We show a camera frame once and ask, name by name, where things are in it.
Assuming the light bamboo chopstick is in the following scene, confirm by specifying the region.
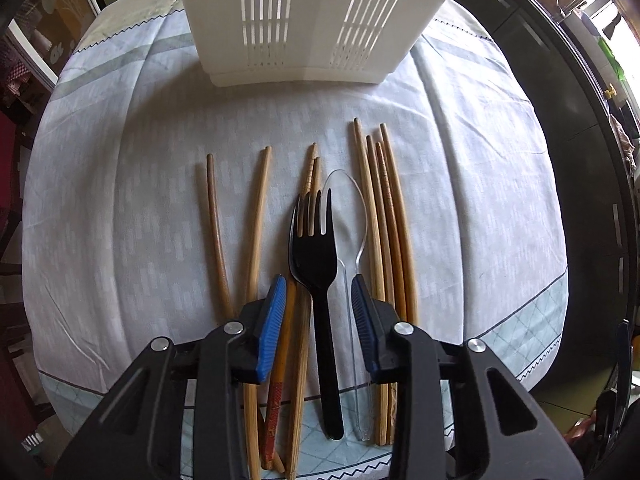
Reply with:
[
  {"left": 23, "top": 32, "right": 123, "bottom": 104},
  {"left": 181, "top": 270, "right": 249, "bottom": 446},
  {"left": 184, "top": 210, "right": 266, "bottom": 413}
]
[{"left": 243, "top": 146, "right": 271, "bottom": 479}]

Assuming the clear plastic spoon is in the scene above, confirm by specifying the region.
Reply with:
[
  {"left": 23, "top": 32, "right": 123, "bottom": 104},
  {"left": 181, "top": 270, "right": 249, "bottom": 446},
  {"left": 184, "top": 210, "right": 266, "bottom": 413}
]
[{"left": 322, "top": 168, "right": 373, "bottom": 443}]

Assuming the white patterned tablecloth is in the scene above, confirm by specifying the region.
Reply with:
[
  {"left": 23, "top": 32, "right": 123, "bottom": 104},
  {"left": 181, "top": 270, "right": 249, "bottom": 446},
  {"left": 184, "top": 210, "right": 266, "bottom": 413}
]
[{"left": 20, "top": 0, "right": 572, "bottom": 480}]

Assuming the light wooden chopstick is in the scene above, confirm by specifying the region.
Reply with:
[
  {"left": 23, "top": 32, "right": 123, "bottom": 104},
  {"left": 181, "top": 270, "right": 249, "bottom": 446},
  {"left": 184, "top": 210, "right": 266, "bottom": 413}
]
[{"left": 352, "top": 118, "right": 388, "bottom": 445}]

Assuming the black plastic fork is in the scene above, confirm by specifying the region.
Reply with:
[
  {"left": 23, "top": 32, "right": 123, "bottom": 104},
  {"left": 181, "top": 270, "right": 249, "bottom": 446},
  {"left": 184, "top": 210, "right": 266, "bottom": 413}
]
[{"left": 288, "top": 191, "right": 344, "bottom": 440}]

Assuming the tan wooden chopstick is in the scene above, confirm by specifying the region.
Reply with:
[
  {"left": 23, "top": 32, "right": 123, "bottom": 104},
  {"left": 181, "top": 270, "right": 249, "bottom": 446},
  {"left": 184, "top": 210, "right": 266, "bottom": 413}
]
[{"left": 380, "top": 122, "right": 419, "bottom": 325}]

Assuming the red-handled wooden chopstick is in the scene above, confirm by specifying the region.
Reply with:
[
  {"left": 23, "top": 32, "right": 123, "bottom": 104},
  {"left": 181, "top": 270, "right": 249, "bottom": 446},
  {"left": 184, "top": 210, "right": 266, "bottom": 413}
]
[{"left": 259, "top": 142, "right": 319, "bottom": 470}]

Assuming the white plastic utensil holder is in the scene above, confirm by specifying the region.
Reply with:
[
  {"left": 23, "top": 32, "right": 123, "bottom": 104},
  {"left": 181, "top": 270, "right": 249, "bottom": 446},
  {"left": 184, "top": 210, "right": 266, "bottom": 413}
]
[{"left": 182, "top": 0, "right": 445, "bottom": 87}]

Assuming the patterned brown chopstick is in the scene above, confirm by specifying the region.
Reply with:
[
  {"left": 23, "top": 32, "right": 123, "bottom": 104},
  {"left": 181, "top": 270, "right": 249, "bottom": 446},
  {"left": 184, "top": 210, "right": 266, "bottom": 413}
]
[{"left": 374, "top": 142, "right": 408, "bottom": 321}]

